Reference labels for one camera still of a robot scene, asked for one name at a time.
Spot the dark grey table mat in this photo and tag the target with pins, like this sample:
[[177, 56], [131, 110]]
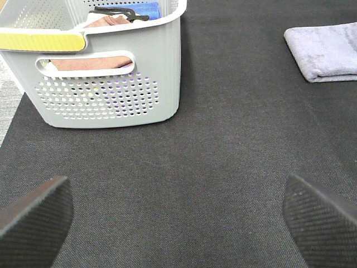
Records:
[[204, 188]]

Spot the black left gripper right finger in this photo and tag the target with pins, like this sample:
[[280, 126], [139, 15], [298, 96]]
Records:
[[321, 223]]

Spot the lavender towel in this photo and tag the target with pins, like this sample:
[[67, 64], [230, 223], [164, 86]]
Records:
[[324, 53]]

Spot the grey perforated laundry basket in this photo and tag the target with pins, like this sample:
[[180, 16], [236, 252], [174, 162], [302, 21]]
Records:
[[145, 91]]

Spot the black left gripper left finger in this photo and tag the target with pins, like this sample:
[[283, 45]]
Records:
[[34, 228]]

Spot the blue towel in basket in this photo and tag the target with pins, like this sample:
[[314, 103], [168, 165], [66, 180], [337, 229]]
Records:
[[135, 11]]

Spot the yellow tape strip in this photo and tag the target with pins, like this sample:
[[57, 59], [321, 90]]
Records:
[[42, 42]]

